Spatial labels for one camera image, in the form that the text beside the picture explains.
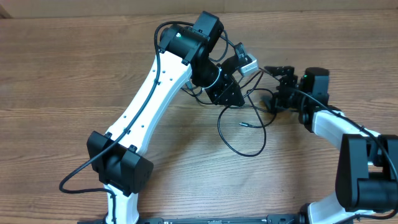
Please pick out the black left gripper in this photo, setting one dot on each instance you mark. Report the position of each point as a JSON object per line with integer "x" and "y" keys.
{"x": 221, "y": 96}

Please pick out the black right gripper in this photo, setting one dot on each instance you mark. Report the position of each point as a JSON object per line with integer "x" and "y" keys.
{"x": 289, "y": 78}

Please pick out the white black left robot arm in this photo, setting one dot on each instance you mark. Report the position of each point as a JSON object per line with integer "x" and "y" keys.
{"x": 181, "y": 56}

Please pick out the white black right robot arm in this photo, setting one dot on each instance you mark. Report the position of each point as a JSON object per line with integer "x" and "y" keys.
{"x": 366, "y": 177}

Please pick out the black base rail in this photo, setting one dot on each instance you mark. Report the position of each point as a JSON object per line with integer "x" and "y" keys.
{"x": 269, "y": 219}

